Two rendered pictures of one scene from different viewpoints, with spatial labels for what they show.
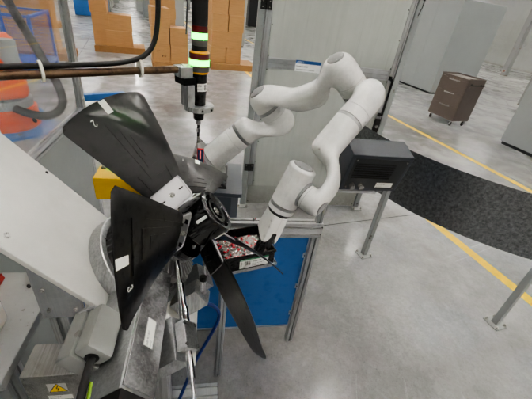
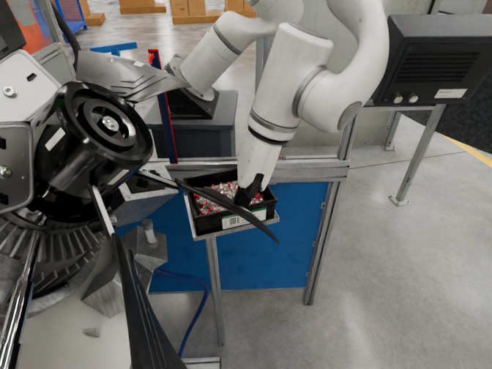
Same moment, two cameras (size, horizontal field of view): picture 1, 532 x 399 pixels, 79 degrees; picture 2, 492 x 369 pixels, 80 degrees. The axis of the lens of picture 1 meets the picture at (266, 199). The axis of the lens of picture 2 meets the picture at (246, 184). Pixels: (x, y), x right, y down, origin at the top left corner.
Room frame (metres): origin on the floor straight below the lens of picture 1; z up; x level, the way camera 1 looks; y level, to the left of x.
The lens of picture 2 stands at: (0.39, -0.09, 1.38)
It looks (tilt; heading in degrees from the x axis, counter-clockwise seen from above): 39 degrees down; 11
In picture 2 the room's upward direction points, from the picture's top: straight up
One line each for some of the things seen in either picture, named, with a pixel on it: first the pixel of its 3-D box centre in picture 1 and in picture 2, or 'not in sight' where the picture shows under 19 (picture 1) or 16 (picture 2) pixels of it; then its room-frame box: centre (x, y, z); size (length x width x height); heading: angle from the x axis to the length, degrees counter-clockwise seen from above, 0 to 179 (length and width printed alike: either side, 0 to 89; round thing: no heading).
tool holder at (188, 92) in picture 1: (195, 88); not in sight; (0.74, 0.19, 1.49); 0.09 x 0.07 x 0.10; 138
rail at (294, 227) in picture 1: (222, 227); (207, 170); (1.12, 0.17, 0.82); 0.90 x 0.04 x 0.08; 103
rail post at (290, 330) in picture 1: (299, 292); (319, 252); (1.21, -0.25, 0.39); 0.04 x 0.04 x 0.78; 13
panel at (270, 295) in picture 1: (218, 286); (215, 245); (1.12, 0.17, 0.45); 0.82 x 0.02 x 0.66; 103
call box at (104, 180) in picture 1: (120, 184); not in sight; (1.03, 0.55, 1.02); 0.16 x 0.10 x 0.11; 103
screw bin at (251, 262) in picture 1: (241, 248); (228, 198); (0.97, 0.07, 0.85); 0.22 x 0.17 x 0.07; 118
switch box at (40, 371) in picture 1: (68, 381); not in sight; (0.45, 0.47, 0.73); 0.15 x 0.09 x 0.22; 103
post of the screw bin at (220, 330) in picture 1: (221, 324); (216, 293); (0.94, 0.12, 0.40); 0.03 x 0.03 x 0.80; 28
